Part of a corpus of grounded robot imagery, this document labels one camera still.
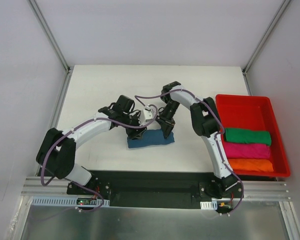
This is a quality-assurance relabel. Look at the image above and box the aluminium frame post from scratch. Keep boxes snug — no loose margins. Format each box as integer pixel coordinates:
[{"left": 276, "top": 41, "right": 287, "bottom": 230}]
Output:
[
  {"left": 242, "top": 0, "right": 293, "bottom": 77},
  {"left": 27, "top": 0, "right": 72, "bottom": 74}
]

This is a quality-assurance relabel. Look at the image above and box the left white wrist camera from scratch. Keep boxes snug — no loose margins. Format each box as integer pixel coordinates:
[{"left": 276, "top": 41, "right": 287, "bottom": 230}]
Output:
[{"left": 138, "top": 105, "right": 155, "bottom": 126}]

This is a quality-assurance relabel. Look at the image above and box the left aluminium frame post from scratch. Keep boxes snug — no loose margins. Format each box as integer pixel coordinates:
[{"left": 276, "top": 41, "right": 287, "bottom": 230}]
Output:
[{"left": 27, "top": 0, "right": 72, "bottom": 74}]

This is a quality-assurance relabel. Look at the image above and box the green rolled t shirt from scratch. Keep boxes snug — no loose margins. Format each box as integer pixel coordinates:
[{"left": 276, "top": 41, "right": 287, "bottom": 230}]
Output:
[{"left": 225, "top": 127, "right": 272, "bottom": 146}]

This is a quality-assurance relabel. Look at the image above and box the blue t shirt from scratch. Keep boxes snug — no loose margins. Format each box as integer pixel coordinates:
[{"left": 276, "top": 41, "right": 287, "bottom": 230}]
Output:
[{"left": 127, "top": 129, "right": 175, "bottom": 149}]

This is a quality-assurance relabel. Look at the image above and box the aluminium front rail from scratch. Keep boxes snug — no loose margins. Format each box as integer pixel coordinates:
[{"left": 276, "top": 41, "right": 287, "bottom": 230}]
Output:
[{"left": 21, "top": 176, "right": 293, "bottom": 202}]

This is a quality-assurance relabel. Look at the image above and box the left slotted cable duct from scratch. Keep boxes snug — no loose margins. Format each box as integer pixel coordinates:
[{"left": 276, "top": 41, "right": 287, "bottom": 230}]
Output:
[{"left": 32, "top": 196, "right": 110, "bottom": 208}]

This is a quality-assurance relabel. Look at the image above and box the right aluminium frame post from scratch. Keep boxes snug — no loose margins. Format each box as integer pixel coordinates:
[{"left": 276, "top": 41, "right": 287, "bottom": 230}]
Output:
[{"left": 242, "top": 0, "right": 293, "bottom": 77}]

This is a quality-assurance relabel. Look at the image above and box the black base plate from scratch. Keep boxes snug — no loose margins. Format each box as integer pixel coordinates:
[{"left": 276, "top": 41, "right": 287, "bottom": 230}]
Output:
[{"left": 64, "top": 169, "right": 245, "bottom": 209}]

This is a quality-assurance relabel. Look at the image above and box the slotted cable duct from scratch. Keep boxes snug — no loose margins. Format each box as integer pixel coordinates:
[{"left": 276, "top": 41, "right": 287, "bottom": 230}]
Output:
[
  {"left": 32, "top": 196, "right": 110, "bottom": 208},
  {"left": 200, "top": 201, "right": 218, "bottom": 211}
]

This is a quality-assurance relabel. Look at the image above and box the pink rolled t shirt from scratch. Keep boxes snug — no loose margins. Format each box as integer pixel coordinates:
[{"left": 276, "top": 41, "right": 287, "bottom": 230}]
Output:
[{"left": 223, "top": 142, "right": 271, "bottom": 159}]

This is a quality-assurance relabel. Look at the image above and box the right slotted cable duct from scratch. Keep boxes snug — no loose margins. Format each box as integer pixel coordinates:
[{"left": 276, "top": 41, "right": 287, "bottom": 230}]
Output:
[{"left": 200, "top": 201, "right": 218, "bottom": 211}]

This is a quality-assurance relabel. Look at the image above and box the red plastic bin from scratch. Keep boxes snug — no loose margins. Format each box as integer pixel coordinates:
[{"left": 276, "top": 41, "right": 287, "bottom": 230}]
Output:
[{"left": 215, "top": 94, "right": 291, "bottom": 178}]

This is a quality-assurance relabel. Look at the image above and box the orange rolled t shirt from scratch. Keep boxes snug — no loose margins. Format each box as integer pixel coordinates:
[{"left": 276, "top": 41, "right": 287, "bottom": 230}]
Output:
[{"left": 228, "top": 158, "right": 274, "bottom": 173}]

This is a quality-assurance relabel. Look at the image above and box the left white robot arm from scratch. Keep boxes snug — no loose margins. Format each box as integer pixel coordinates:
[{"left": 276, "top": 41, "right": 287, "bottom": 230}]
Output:
[{"left": 36, "top": 95, "right": 153, "bottom": 195}]

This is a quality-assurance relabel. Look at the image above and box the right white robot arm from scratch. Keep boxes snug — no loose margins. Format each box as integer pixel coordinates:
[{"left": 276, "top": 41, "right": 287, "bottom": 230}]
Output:
[{"left": 156, "top": 81, "right": 238, "bottom": 199}]

